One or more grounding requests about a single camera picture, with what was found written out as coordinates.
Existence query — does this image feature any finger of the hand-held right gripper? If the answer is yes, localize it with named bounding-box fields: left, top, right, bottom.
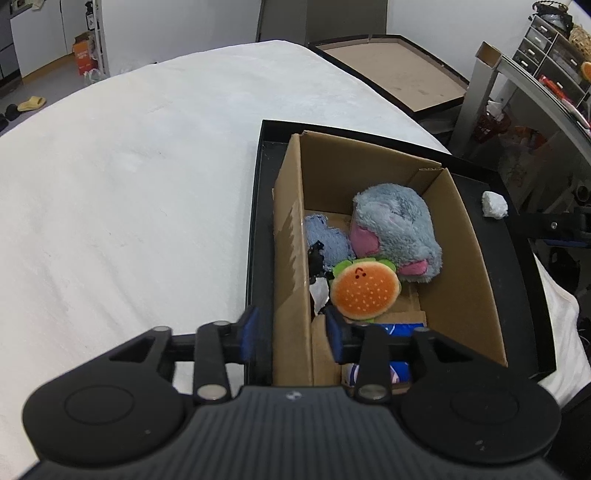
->
left=508, top=210, right=591, bottom=247

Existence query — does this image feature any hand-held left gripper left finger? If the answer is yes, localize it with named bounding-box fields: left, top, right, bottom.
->
left=108, top=305, right=262, bottom=403

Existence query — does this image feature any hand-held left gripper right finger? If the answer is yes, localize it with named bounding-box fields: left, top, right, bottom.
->
left=323, top=307, right=527, bottom=403

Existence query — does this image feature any burger plush toy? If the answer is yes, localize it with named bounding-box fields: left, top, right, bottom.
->
left=329, top=258, right=402, bottom=323

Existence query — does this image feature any blue packet with pink print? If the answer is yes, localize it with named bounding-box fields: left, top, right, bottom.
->
left=342, top=322, right=428, bottom=385

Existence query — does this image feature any black plush with white tag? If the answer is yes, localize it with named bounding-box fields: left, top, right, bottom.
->
left=307, top=244, right=334, bottom=317

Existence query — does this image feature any light blue fluffy cloth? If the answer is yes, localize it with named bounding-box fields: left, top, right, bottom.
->
left=303, top=213, right=356, bottom=273

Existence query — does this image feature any cardboard box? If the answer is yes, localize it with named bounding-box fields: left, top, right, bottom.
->
left=272, top=130, right=509, bottom=387

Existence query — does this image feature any grey fluffy plush toy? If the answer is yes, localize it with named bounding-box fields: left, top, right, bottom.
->
left=348, top=183, right=447, bottom=284

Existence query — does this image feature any black tray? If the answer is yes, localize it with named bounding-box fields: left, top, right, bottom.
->
left=246, top=120, right=557, bottom=385

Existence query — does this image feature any white crumpled wad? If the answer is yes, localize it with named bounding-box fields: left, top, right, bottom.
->
left=481, top=191, right=509, bottom=220

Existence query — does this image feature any red mesh basket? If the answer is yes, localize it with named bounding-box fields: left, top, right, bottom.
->
left=475, top=111, right=512, bottom=140

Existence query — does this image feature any red stick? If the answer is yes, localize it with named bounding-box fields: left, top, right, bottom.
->
left=538, top=76, right=591, bottom=127

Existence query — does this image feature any grey desk with black top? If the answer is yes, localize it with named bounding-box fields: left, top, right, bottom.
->
left=450, top=41, right=591, bottom=195

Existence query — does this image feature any grey drawer organizer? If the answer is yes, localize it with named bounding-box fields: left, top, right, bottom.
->
left=512, top=13, right=591, bottom=106

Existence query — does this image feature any black ornament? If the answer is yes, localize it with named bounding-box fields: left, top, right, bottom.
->
left=532, top=0, right=574, bottom=20

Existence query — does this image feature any black-framed brown board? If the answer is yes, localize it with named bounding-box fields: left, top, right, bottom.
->
left=308, top=35, right=470, bottom=114

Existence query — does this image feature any grey chair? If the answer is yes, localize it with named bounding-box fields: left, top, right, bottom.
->
left=256, top=0, right=389, bottom=45

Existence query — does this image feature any orange carton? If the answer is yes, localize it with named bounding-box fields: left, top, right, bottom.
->
left=72, top=34, right=98, bottom=75

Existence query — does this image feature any white narrow rack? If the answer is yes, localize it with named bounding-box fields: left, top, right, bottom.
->
left=84, top=0, right=110, bottom=77

